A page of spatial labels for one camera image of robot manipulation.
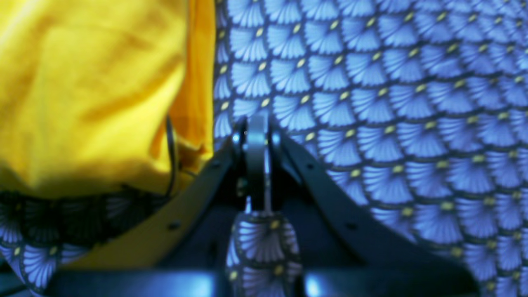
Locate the blue fan-pattern tablecloth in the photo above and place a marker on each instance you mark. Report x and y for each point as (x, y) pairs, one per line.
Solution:
(416, 109)

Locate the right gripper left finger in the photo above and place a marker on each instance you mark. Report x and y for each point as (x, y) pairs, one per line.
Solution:
(150, 241)

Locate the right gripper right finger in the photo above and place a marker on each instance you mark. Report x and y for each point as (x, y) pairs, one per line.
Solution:
(341, 243)

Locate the yellow T-shirt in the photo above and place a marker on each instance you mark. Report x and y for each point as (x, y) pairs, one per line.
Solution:
(91, 91)

